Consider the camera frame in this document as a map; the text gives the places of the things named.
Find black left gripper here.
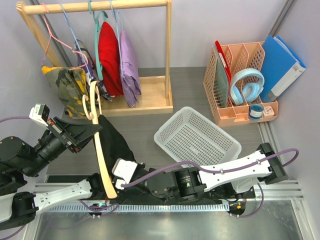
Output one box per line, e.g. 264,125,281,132
23,116,104,177

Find beige wooden hanger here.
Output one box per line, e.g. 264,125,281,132
82,80,118,199

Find black trousers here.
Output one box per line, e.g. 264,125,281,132
98,115,136,179

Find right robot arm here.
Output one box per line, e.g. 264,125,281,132
121,143,292,199

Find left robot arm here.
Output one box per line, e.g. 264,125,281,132
0,117,106,230

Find teal plastic hanger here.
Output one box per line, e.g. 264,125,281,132
88,0,108,81

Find white plastic mesh basket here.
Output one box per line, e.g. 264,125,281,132
153,106,242,166

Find camouflage garment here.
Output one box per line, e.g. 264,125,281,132
41,66,94,120

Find wooden clothes rack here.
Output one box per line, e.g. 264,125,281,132
16,0,173,117

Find red garment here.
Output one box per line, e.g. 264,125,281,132
98,22,124,98

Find blue tape roll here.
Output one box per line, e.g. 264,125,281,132
248,103,264,121

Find small white box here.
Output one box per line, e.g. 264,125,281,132
263,106,275,117

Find light blue headphones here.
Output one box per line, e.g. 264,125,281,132
229,68,265,106

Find red folder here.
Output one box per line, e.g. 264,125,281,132
214,40,232,83

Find peach plastic file organizer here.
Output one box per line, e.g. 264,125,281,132
203,41,279,127

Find blue binder folder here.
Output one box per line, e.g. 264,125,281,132
259,35,306,103

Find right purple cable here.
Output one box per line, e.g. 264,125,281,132
123,148,300,189

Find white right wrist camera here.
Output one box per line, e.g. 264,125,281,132
111,158,138,190

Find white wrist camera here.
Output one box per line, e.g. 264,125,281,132
111,158,138,190
29,103,50,129

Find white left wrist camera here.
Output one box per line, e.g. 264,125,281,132
29,103,50,129

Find pink wire hanger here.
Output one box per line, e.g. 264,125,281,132
40,2,89,71

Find light blue wire hanger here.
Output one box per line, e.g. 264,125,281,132
109,0,124,78

